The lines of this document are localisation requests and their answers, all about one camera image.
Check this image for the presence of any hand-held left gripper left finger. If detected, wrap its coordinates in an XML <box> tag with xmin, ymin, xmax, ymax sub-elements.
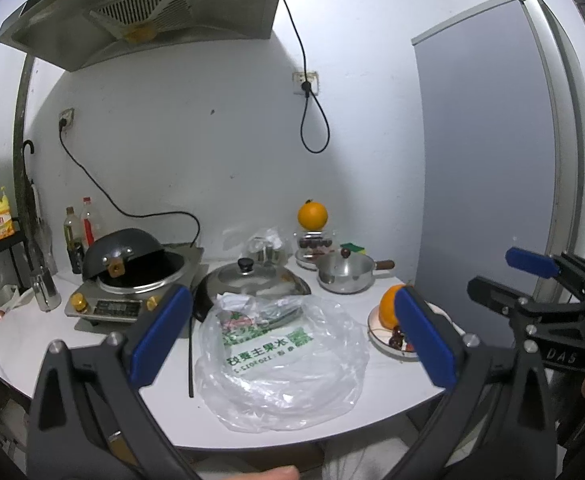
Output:
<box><xmin>25</xmin><ymin>285</ymin><xmax>198</xmax><ymax>480</ymax></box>

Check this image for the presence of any clear bag of steel shakers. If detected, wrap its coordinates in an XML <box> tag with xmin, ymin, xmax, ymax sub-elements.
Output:
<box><xmin>221</xmin><ymin>227</ymin><xmax>293</xmax><ymax>268</ymax></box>

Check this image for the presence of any black cooker power cable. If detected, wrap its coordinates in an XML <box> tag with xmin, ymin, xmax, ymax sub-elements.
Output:
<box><xmin>60</xmin><ymin>120</ymin><xmax>200</xmax><ymax>248</ymax></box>

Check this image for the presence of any small orange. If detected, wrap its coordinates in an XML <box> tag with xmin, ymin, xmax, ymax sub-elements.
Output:
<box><xmin>297</xmin><ymin>199</ymin><xmax>329</xmax><ymax>232</ymax></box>

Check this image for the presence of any black metal rack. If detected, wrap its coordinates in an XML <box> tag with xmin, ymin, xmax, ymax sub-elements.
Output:
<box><xmin>0</xmin><ymin>227</ymin><xmax>28</xmax><ymax>331</ymax></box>

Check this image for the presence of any white plate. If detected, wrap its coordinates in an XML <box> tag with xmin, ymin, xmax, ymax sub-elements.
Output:
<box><xmin>367</xmin><ymin>302</ymin><xmax>465</xmax><ymax>362</ymax></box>

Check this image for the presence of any oil bottle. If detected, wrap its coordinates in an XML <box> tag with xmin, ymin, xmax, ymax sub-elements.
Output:
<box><xmin>63</xmin><ymin>206</ymin><xmax>86</xmax><ymax>275</ymax></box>

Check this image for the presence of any large steel wok lid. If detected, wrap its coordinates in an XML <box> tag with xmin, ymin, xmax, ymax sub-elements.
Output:
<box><xmin>200</xmin><ymin>257</ymin><xmax>310</xmax><ymax>306</ymax></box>

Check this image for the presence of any large orange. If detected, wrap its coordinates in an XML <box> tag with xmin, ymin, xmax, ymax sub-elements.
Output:
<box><xmin>378</xmin><ymin>284</ymin><xmax>415</xmax><ymax>328</ymax></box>

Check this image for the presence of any black wok with wooden handle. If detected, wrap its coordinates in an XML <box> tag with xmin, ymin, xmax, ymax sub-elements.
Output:
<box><xmin>81</xmin><ymin>227</ymin><xmax>166</xmax><ymax>281</ymax></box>

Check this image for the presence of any clear plastic fruit container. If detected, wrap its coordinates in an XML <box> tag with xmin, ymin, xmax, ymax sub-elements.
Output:
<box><xmin>295</xmin><ymin>230</ymin><xmax>338</xmax><ymax>256</ymax></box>

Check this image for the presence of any yellow detergent bottle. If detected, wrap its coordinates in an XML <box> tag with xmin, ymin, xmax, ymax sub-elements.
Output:
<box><xmin>0</xmin><ymin>185</ymin><xmax>16</xmax><ymax>243</ymax></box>

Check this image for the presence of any clear green-printed plastic bag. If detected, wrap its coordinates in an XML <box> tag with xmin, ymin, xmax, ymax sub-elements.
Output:
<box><xmin>194</xmin><ymin>292</ymin><xmax>370</xmax><ymax>433</ymax></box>

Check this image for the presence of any steel saucepan with wooden handle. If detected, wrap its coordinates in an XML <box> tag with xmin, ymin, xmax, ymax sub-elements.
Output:
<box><xmin>316</xmin><ymin>252</ymin><xmax>395</xmax><ymax>295</ymax></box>

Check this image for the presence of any dark grey pan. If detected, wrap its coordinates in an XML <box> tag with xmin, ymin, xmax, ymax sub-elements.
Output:
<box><xmin>191</xmin><ymin>280</ymin><xmax>310</xmax><ymax>323</ymax></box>

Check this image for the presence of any red cap bottle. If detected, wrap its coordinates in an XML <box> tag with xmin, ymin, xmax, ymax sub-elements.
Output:
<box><xmin>80</xmin><ymin>197</ymin><xmax>103</xmax><ymax>251</ymax></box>

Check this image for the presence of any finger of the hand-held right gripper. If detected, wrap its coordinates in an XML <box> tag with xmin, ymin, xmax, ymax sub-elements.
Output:
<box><xmin>505</xmin><ymin>246</ymin><xmax>585</xmax><ymax>311</ymax></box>
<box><xmin>467</xmin><ymin>276</ymin><xmax>585</xmax><ymax>333</ymax></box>

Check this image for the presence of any steel induction cooker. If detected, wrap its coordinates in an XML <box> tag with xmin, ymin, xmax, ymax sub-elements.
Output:
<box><xmin>64</xmin><ymin>245</ymin><xmax>209</xmax><ymax>333</ymax></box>

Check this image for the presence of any person's left hand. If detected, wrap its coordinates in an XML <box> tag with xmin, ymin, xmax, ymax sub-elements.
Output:
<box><xmin>210</xmin><ymin>465</ymin><xmax>300</xmax><ymax>480</ymax></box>

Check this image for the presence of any grey-green pipe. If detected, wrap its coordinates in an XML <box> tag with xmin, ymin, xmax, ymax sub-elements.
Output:
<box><xmin>12</xmin><ymin>55</ymin><xmax>36</xmax><ymax>261</ymax></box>

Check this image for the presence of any black hood power cable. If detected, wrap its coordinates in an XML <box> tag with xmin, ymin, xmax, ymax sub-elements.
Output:
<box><xmin>277</xmin><ymin>0</ymin><xmax>330</xmax><ymax>153</ymax></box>

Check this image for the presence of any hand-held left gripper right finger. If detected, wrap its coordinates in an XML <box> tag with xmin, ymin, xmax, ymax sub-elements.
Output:
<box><xmin>389</xmin><ymin>286</ymin><xmax>558</xmax><ymax>480</ymax></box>

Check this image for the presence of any steel range hood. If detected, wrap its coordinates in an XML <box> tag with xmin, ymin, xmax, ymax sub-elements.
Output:
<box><xmin>0</xmin><ymin>0</ymin><xmax>293</xmax><ymax>72</ymax></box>

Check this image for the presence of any black flat stick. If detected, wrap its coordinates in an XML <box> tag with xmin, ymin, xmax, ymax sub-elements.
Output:
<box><xmin>187</xmin><ymin>305</ymin><xmax>196</xmax><ymax>399</ymax></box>

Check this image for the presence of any black umbrella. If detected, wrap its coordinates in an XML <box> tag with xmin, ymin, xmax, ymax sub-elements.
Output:
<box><xmin>22</xmin><ymin>139</ymin><xmax>43</xmax><ymax>241</ymax></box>

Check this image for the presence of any grey refrigerator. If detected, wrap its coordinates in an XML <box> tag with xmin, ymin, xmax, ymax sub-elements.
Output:
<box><xmin>411</xmin><ymin>0</ymin><xmax>585</xmax><ymax>306</ymax></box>

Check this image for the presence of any steel mug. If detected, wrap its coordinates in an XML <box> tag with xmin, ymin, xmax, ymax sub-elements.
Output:
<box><xmin>30</xmin><ymin>266</ymin><xmax>62</xmax><ymax>313</ymax></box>

